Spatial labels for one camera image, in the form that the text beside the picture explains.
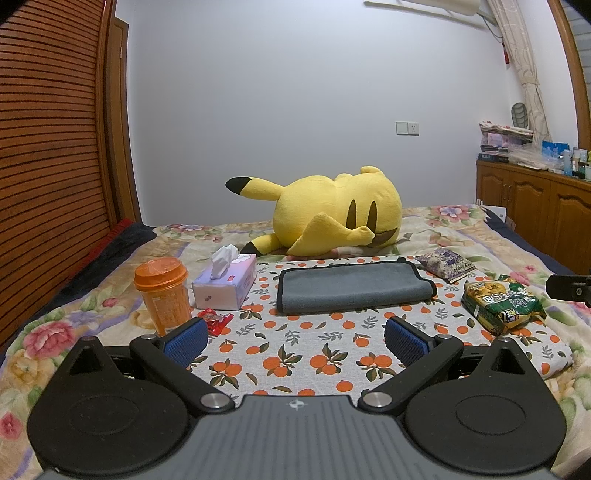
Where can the wooden window frame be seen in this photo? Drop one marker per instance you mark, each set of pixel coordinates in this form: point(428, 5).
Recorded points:
point(572, 69)

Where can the grey window blind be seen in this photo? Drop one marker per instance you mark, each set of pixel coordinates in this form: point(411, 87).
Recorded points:
point(585, 41)

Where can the pale purple tissue box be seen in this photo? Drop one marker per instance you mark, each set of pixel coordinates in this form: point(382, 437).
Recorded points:
point(226, 284)

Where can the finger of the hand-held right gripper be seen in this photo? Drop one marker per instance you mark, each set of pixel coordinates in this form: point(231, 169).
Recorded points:
point(565, 287)

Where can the orange lidded cup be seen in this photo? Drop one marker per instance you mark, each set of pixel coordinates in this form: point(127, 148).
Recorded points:
point(164, 295)

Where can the group of toiletry bottles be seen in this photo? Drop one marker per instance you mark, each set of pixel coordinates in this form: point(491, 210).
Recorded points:
point(581, 164)

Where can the grey hand fan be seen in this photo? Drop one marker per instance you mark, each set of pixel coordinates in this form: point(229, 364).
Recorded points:
point(519, 115)

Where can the dark blue blanket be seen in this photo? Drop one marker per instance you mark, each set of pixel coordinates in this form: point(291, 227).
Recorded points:
point(111, 254)

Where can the yellow plush toy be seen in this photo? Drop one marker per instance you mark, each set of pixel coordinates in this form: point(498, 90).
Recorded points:
point(323, 217)

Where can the dark blue mattress edge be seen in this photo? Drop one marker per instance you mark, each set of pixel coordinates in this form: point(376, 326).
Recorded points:
point(526, 240)

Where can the purple patterned packet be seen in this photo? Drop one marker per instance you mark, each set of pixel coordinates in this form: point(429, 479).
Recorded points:
point(445, 265)

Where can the wooden cabinet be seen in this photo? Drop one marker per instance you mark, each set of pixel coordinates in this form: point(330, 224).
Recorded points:
point(535, 203)

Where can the orange fruit print cloth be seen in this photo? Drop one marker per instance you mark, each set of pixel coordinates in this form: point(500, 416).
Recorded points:
point(314, 350)

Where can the blue and white box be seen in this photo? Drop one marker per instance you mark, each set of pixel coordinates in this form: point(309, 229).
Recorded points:
point(554, 156)

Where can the white cardboard box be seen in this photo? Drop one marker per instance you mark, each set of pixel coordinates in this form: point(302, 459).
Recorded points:
point(493, 210)

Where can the cream patterned curtain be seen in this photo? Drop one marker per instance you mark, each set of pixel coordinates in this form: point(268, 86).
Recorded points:
point(526, 69)

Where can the clear plastic bag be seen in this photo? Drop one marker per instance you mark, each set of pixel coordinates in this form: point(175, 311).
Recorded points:
point(531, 157)

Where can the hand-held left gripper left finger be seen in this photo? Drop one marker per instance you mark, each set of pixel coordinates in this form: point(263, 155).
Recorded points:
point(187, 342)

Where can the red candy wrapper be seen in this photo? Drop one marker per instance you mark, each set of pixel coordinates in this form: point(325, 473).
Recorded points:
point(214, 321)

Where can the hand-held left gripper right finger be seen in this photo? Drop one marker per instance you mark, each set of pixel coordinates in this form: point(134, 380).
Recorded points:
point(405, 342)

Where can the green and yellow snack bag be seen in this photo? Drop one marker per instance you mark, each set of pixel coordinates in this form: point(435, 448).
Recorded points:
point(503, 304)

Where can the louvered wooden wardrobe door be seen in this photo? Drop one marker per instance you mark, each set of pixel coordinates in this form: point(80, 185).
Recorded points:
point(51, 175)

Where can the white wall socket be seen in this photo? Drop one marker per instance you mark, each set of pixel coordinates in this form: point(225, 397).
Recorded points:
point(407, 128)

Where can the white air conditioner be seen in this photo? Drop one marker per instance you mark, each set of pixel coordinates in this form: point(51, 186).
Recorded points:
point(429, 5)

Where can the purple and grey towel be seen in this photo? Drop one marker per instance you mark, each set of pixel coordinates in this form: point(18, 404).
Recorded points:
point(351, 286)

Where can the small red wall item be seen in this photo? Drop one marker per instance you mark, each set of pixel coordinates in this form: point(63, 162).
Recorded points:
point(507, 55)

